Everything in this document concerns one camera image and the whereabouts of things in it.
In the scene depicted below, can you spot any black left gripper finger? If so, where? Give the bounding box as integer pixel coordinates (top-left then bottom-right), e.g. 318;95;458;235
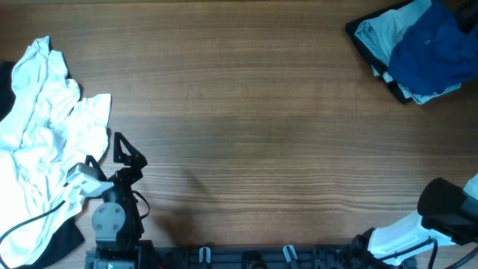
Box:
114;132;144;164
84;155;108;182

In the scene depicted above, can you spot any blue t-shirt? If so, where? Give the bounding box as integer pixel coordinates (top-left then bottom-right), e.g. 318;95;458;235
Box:
388;1;477;95

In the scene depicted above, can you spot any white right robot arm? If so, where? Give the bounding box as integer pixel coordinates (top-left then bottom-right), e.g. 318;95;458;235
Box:
107;178;477;269

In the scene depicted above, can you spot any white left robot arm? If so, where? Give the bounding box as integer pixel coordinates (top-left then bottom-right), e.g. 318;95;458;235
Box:
84;153;156;269

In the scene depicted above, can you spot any white t-shirt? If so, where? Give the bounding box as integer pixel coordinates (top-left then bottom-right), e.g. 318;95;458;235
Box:
1;37;112;268

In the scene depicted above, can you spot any black garment under pile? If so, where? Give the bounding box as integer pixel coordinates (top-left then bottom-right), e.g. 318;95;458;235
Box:
1;61;84;269

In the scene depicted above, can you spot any folded black garment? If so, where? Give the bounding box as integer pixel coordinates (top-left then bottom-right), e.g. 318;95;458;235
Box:
345;1;412;104

